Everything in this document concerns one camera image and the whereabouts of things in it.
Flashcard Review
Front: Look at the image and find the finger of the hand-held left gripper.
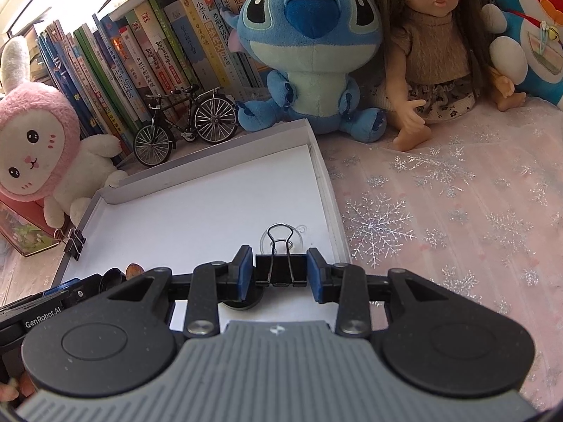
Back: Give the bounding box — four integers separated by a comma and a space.
42, 274, 106, 302

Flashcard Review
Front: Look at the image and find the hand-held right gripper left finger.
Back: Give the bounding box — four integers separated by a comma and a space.
108, 244, 256, 339

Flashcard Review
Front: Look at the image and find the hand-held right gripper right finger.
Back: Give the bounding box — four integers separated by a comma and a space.
306, 247, 441, 339

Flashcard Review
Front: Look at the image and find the clear suction cup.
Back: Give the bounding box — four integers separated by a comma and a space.
259, 222, 309, 256

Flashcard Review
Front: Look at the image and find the black binder clip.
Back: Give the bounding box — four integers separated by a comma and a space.
64, 228, 87, 261
255, 224, 309, 288

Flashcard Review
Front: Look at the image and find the black round cap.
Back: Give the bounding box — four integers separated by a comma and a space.
99, 268, 126, 293

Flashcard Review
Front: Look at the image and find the white cardboard box tray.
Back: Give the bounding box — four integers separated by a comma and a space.
53, 118, 353, 330

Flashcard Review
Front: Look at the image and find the person's left hand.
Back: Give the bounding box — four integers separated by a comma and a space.
0, 371, 36, 405

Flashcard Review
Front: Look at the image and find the black model bicycle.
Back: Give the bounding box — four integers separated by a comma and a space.
133, 84, 239, 168

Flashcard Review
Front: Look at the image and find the pink bunny plush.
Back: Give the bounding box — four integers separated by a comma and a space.
0, 36, 128, 229

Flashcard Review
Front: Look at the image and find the row of upright books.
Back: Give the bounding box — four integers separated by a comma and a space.
35, 0, 282, 150

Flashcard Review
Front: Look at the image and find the blue alien plush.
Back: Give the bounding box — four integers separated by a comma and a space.
222, 0, 388, 143

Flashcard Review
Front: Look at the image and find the long-haired baby doll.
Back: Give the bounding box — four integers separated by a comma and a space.
369, 0, 515, 152

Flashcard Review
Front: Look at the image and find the blue robot cat plush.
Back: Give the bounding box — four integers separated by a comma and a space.
481, 0, 563, 110

